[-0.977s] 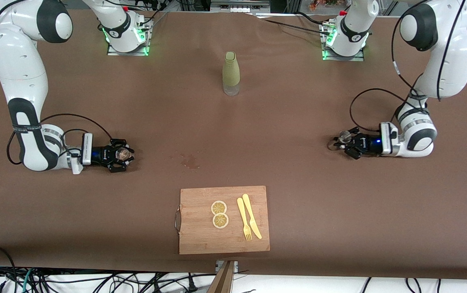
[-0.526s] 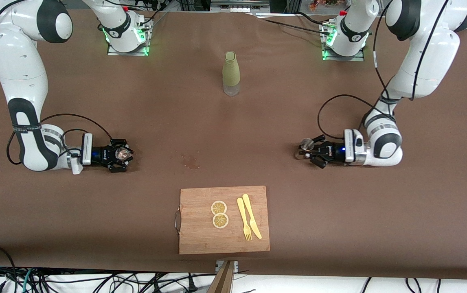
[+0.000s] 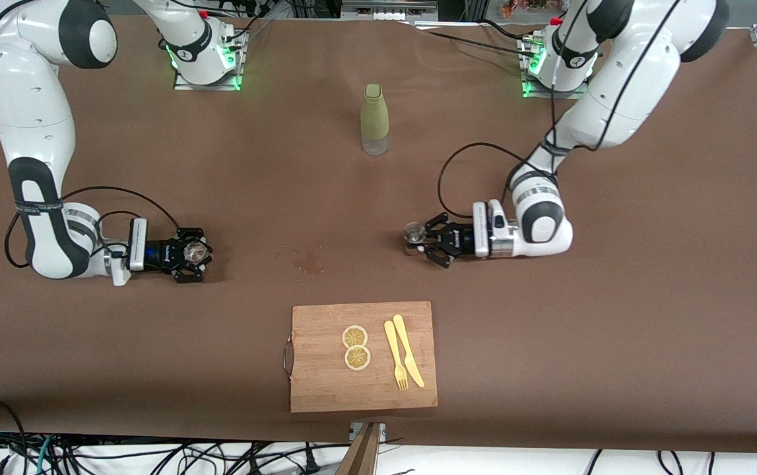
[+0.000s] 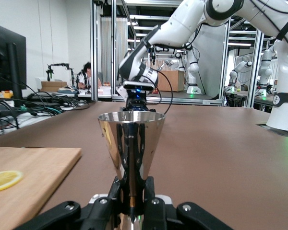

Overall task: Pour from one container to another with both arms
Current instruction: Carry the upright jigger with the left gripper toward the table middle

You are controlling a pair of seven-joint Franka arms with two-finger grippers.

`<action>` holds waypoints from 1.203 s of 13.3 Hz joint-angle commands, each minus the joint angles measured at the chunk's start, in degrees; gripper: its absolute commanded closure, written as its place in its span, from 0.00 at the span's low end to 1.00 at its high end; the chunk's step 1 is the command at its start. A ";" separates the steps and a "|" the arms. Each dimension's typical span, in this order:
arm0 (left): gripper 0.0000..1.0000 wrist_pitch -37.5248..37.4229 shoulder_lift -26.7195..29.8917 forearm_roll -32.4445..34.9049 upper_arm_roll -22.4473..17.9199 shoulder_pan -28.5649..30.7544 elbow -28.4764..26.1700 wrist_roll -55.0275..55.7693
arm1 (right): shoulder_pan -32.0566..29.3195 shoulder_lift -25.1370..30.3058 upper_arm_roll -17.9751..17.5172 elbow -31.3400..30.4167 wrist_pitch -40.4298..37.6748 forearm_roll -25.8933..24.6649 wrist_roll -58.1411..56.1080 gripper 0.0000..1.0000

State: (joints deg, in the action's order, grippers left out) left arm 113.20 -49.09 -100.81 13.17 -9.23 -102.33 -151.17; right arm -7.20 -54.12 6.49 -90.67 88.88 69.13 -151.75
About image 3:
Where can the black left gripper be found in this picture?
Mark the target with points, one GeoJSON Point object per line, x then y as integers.
{"type": "Point", "coordinates": [459, 239]}

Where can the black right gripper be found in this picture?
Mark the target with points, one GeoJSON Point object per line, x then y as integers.
{"type": "Point", "coordinates": [162, 253]}

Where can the clear glass beaker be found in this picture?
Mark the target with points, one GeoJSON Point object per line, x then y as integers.
{"type": "Point", "coordinates": [197, 252]}

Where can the steel jigger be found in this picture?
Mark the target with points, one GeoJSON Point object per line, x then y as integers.
{"type": "Point", "coordinates": [413, 232]}

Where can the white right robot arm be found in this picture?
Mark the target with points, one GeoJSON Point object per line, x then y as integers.
{"type": "Point", "coordinates": [28, 99]}

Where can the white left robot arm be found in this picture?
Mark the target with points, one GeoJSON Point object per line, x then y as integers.
{"type": "Point", "coordinates": [616, 99]}

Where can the yellow plastic knife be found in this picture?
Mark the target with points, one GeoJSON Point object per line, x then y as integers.
{"type": "Point", "coordinates": [406, 346]}

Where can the yellow plastic fork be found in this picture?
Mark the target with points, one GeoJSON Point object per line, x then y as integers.
{"type": "Point", "coordinates": [394, 349]}

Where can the lemon slice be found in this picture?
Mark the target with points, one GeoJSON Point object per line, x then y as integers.
{"type": "Point", "coordinates": [357, 359]}
{"type": "Point", "coordinates": [354, 335]}

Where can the brown table cover sheet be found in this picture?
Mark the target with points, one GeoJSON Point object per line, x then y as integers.
{"type": "Point", "coordinates": [550, 316]}

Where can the green sleeved glass bottle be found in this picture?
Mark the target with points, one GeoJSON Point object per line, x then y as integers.
{"type": "Point", "coordinates": [374, 112]}

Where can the wooden cutting board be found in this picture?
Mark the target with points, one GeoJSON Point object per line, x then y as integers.
{"type": "Point", "coordinates": [325, 382]}

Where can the wooden beam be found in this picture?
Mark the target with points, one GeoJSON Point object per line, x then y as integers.
{"type": "Point", "coordinates": [362, 455]}

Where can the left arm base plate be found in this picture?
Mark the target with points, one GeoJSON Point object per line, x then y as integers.
{"type": "Point", "coordinates": [530, 89]}

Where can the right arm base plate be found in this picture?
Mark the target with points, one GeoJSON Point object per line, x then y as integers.
{"type": "Point", "coordinates": [233, 72]}

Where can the metal table bracket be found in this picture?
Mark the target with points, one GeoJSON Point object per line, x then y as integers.
{"type": "Point", "coordinates": [382, 432]}

